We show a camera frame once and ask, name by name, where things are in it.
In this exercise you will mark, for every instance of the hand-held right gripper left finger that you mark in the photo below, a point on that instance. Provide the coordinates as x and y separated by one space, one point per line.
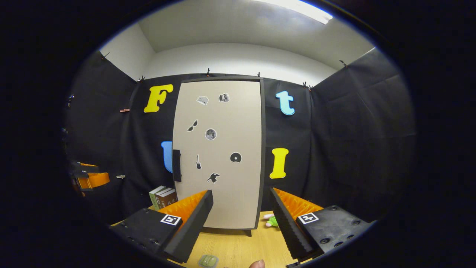
191 230

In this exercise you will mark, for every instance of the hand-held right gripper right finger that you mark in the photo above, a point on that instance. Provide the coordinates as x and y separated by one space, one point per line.
288 230

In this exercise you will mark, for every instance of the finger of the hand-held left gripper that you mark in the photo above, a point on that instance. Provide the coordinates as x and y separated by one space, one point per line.
95 179
85 167

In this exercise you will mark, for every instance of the beige cabinet door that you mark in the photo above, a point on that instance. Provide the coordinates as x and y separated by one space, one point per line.
230 201

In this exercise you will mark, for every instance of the green plush toy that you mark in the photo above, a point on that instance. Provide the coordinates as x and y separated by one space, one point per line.
273 222

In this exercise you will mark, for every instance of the brown book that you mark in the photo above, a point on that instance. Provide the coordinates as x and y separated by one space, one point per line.
169 201
160 203

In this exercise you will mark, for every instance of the black backdrop cloth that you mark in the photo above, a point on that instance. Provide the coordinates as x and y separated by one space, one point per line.
353 149

